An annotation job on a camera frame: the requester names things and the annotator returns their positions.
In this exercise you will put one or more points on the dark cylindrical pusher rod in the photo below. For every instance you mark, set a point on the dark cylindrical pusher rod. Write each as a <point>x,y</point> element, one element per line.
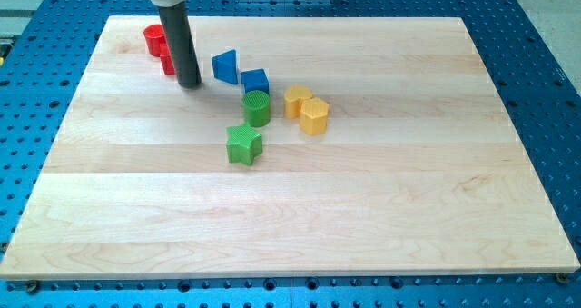
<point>178,34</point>

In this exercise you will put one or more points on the green star block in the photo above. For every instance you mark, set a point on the green star block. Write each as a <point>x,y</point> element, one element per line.
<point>243,144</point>

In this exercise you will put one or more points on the green cylinder block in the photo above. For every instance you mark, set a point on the green cylinder block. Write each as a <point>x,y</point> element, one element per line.
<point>257,108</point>

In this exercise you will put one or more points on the red cylinder block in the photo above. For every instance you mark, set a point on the red cylinder block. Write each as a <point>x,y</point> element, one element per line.
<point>154,38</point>

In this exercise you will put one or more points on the light wooden board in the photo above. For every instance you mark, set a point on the light wooden board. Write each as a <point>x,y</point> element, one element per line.
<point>420,170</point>

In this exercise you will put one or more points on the yellow heart block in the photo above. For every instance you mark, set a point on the yellow heart block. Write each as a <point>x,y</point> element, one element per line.
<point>294,96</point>

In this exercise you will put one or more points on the blue triangle block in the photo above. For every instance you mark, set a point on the blue triangle block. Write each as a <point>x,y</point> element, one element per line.
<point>224,67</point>

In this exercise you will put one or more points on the red block behind rod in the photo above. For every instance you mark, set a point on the red block behind rod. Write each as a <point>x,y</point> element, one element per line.
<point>166,60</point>

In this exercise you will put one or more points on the blue cube block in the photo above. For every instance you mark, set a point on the blue cube block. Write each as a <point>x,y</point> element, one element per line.
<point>255,80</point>

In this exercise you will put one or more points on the yellow hexagon block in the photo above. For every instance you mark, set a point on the yellow hexagon block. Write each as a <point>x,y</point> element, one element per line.
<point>314,114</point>

